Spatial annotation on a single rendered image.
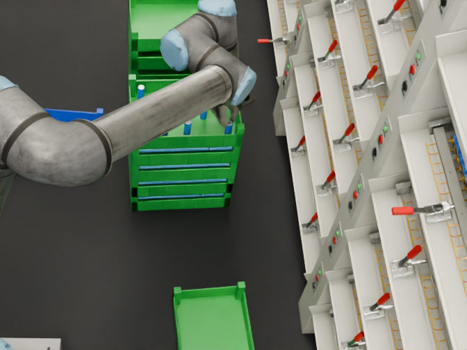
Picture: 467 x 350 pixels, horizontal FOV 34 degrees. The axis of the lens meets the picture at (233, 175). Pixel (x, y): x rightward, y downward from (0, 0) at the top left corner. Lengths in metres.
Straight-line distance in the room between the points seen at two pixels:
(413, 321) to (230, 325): 0.84
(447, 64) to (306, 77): 1.04
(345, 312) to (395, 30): 0.69
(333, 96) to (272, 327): 0.69
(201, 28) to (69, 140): 0.59
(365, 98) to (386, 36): 0.20
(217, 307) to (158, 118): 0.85
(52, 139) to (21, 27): 1.55
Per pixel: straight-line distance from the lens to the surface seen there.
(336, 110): 1.94
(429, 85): 1.33
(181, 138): 2.05
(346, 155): 1.85
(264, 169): 2.47
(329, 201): 2.01
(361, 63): 1.77
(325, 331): 2.06
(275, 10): 2.73
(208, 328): 2.17
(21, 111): 1.34
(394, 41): 1.55
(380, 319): 1.66
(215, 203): 2.34
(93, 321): 2.18
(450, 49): 1.27
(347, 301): 1.88
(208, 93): 1.63
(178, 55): 1.76
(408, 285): 1.48
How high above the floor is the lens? 2.00
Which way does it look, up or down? 55 degrees down
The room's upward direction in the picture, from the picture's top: 12 degrees clockwise
